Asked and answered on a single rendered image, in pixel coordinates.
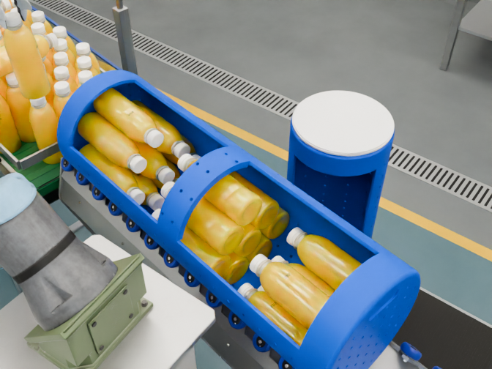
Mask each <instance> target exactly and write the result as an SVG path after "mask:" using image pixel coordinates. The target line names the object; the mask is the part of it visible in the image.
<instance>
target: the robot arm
mask: <svg viewBox="0 0 492 369"><path fill-rule="evenodd" d="M14 4H15V6H16V7H17V9H18V13H19V14H20V17H21V18H22V20H23V21H26V16H27V10H32V7H31V5H30V3H29V2H28V1H27V0H14ZM6 20H7V17H6V15H5V12H4V10H3V9H2V7H1V0H0V25H1V26H2V27H3V28H5V29H7V23H6ZM3 268H4V270H5V271H6V272H7V273H8V274H9V275H10V276H11V277H12V278H13V280H14V281H15V282H16V283H17V284H18V285H19V286H20V287H21V289H22V290H23V293H24V295H25V298H26V300H27V302H28V304H29V307H30V309H31V311H32V314H33V316H34V319H35V321H36V322H37V323H38V324H39V325H40V326H41V327H42V328H43V330H44V331H50V330H52V329H55V328H57V327H59V326H60V325H62V324H63V323H65V322H66V321H68V320H69V319H71V318H72V317H73V316H75V315H76V314H77V313H79V312H80V311H81V310H83V309H84V308H85V307H86V306H87V305H88V304H89V303H90V302H91V301H92V300H94V299H95V298H96V297H97V296H98V295H99V294H100V293H101V292H102V291H103V290H104V289H105V287H106V286H107V285H108V284H109V283H110V282H111V281H112V280H113V278H114V276H115V275H116V273H117V271H118V267H117V266H116V265H115V264H114V262H112V260H110V259H109V257H107V256H105V255H103V254H102V253H100V252H99V251H97V250H95V249H94V248H92V247H90V246H88V245H87V244H85V243H84V242H82V241H81V240H80V239H79V238H77V236H76V235H74V233H73V232H72V231H71V230H70V228H69V227H68V226H67V225H66V223H65V222H64V221H63V220H62V219H61V218H60V216H58V215H57V213H56V212H55V211H54V210H53V209H52V207H51V206H50V205H49V204H48V202H47V201H46V200H45V199H44V198H43V197H42V196H41V195H40V194H39V193H38V191H37V188H36V187H35V186H34V185H33V184H32V183H31V182H29V181H28V180H27V179H26V178H25V177H24V176H23V175H22V174H20V173H11V174H7V175H6V176H3V177H2V178H0V269H3Z"/></svg>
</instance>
